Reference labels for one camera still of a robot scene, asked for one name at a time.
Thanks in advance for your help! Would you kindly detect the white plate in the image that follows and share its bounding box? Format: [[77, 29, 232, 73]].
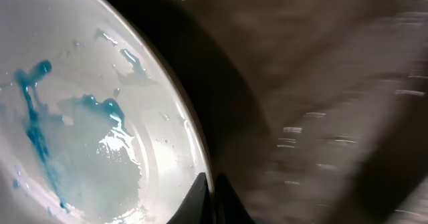
[[1, 0, 213, 223]]

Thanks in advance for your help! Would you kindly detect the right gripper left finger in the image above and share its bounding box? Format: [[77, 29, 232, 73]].
[[167, 173, 211, 224]]

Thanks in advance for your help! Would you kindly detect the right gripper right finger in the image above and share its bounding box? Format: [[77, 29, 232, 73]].
[[213, 174, 255, 224]]

